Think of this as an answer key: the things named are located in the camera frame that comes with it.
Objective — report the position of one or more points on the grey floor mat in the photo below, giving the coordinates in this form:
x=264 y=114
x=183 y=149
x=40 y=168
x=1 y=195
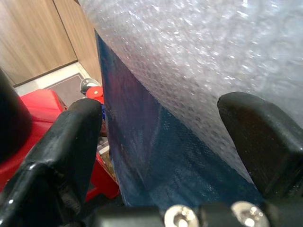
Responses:
x=67 y=91

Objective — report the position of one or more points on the red plastic container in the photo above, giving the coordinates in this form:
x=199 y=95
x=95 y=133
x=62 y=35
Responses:
x=45 y=123

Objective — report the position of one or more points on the dark blue panel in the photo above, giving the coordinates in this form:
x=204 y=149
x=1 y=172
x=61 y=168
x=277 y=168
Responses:
x=151 y=153

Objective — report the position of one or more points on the wooden cabinet door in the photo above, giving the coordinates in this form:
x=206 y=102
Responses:
x=35 y=35

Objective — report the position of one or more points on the black rounded robot part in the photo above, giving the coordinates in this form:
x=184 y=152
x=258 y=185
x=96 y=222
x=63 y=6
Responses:
x=11 y=123

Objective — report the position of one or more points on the red round cap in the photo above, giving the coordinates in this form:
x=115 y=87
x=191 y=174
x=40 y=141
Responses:
x=95 y=92

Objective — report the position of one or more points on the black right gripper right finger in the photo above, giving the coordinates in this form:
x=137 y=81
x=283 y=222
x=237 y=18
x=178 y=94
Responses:
x=262 y=137

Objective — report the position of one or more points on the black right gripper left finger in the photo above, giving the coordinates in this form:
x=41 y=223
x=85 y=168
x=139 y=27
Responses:
x=61 y=142

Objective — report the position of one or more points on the clear bubble wrap sheet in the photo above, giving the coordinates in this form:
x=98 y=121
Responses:
x=189 y=71

